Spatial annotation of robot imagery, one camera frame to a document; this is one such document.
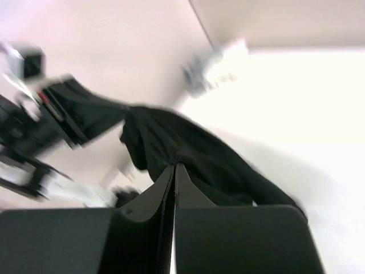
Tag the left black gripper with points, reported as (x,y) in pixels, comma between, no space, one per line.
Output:
(50,110)

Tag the black tank top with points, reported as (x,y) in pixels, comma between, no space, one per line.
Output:
(156,138)

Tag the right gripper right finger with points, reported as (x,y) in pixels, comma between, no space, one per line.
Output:
(246,239)

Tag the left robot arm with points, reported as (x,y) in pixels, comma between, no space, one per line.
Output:
(23,173)

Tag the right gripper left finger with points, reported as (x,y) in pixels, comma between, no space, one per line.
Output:
(92,240)

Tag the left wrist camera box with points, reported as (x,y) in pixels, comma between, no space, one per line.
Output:
(24,61)

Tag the white tank top on table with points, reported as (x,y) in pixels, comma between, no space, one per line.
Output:
(225,65)

